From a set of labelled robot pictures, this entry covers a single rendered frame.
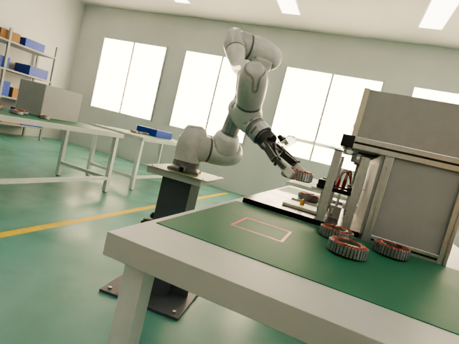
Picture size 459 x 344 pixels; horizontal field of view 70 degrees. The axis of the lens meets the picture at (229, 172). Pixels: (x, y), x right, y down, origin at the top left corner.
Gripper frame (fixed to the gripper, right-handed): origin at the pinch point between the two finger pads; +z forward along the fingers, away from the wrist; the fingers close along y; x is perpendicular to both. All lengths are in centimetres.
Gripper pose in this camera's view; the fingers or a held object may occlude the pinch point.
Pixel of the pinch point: (296, 173)
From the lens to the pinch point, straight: 119.7
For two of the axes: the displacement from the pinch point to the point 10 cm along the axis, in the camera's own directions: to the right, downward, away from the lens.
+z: 5.3, 7.0, -4.9
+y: -6.2, -0.8, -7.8
